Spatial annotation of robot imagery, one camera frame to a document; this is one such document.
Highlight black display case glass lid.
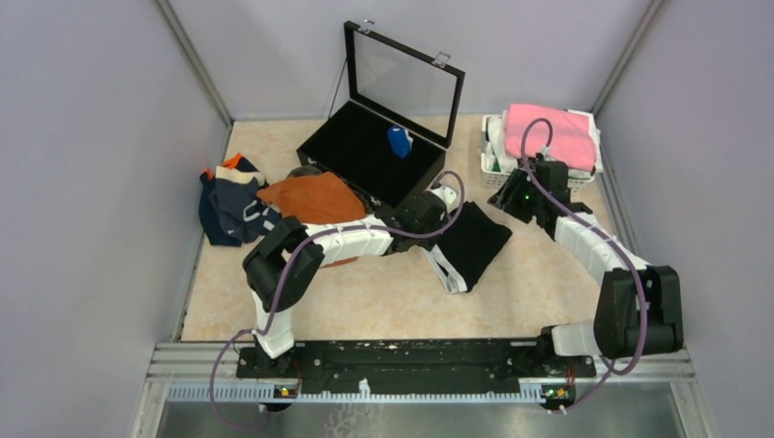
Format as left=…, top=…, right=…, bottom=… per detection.
left=297, top=21, right=465, bottom=214

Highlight royal blue underwear white trim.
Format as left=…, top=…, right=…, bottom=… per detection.
left=387, top=125, right=413, bottom=159

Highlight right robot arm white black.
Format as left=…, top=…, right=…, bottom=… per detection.
left=488, top=159, right=684, bottom=376

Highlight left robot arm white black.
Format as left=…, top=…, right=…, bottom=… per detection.
left=242, top=183, right=461, bottom=377

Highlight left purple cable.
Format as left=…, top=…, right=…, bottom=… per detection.
left=209, top=170, right=466, bottom=432

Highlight navy underwear orange waistband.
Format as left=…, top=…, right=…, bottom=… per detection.
left=198, top=153, right=255, bottom=247

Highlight pink folded cloth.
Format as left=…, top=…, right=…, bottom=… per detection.
left=503, top=103, right=597, bottom=173

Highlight black underwear white trim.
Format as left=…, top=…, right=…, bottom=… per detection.
left=424, top=202, right=512, bottom=294

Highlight dark blue underwear cream waistband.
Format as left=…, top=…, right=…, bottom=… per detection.
left=210, top=166, right=282, bottom=244

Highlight orange underwear cream waistband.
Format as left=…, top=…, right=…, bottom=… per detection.
left=256, top=172, right=368, bottom=268

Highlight white cloths in basket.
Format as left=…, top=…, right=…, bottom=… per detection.
left=485, top=109, right=602, bottom=180

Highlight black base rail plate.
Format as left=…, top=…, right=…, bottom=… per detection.
left=236, top=338, right=596, bottom=396

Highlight white plastic basket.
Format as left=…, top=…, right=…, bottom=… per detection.
left=480, top=109, right=602, bottom=194

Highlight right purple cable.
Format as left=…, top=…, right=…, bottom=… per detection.
left=519, top=118, right=650, bottom=415

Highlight olive grey underwear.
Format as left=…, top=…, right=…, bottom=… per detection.
left=287, top=164, right=323, bottom=178

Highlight purple cable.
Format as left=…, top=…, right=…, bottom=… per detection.
left=519, top=118, right=650, bottom=415
left=209, top=170, right=466, bottom=432

